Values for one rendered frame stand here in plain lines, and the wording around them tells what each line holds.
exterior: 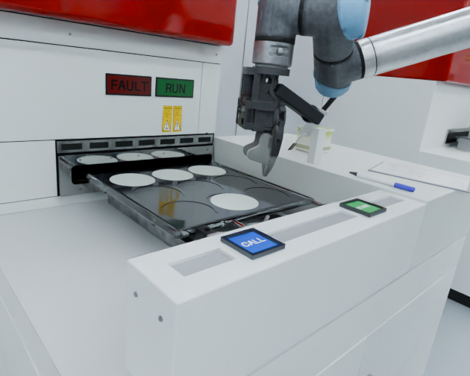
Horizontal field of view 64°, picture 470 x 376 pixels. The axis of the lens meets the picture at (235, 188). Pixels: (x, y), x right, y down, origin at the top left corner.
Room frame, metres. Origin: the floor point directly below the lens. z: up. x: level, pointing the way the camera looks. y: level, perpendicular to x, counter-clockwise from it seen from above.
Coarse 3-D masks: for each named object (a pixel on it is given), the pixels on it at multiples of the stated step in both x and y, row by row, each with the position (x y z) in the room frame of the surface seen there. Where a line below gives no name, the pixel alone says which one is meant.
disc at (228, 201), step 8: (216, 200) 0.73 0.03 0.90; (224, 200) 0.73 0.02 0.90; (232, 200) 0.74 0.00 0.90; (240, 200) 0.74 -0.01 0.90; (248, 200) 0.75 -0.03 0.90; (256, 200) 0.75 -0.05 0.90; (224, 208) 0.69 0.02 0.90; (232, 208) 0.69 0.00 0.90; (240, 208) 0.69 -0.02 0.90; (248, 208) 0.70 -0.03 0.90
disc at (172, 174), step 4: (152, 172) 0.89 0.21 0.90; (156, 172) 0.89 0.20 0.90; (160, 172) 0.89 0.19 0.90; (164, 172) 0.90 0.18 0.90; (168, 172) 0.90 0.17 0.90; (172, 172) 0.90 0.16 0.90; (176, 172) 0.91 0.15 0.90; (180, 172) 0.91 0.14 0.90; (184, 172) 0.92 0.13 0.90; (188, 172) 0.92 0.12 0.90; (156, 176) 0.86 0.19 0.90; (160, 176) 0.86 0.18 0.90; (164, 176) 0.86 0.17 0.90; (168, 176) 0.87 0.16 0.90; (172, 176) 0.87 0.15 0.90; (176, 176) 0.87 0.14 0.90; (180, 176) 0.88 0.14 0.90; (184, 176) 0.88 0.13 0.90; (188, 176) 0.89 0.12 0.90; (192, 176) 0.89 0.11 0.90; (172, 180) 0.84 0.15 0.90; (176, 180) 0.84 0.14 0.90; (180, 180) 0.85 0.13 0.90
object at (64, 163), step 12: (60, 156) 0.80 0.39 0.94; (72, 156) 0.81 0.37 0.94; (84, 156) 0.83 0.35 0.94; (96, 156) 0.85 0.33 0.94; (108, 156) 0.87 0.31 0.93; (120, 156) 0.89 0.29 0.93; (132, 156) 0.91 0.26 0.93; (144, 156) 0.94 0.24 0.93; (156, 156) 0.96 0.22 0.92; (168, 156) 0.99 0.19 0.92; (180, 156) 1.02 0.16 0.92; (60, 168) 0.79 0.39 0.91; (60, 180) 0.79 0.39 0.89; (60, 192) 0.79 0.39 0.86; (72, 192) 0.81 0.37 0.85; (84, 192) 0.83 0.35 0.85
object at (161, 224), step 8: (88, 176) 0.80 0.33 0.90; (96, 184) 0.76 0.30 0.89; (104, 184) 0.75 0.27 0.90; (112, 192) 0.71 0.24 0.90; (120, 200) 0.68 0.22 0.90; (128, 200) 0.67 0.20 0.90; (136, 208) 0.64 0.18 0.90; (144, 208) 0.64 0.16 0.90; (144, 216) 0.62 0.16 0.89; (152, 216) 0.60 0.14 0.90; (160, 224) 0.58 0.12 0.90; (168, 224) 0.58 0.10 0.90; (168, 232) 0.56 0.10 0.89; (176, 232) 0.55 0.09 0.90
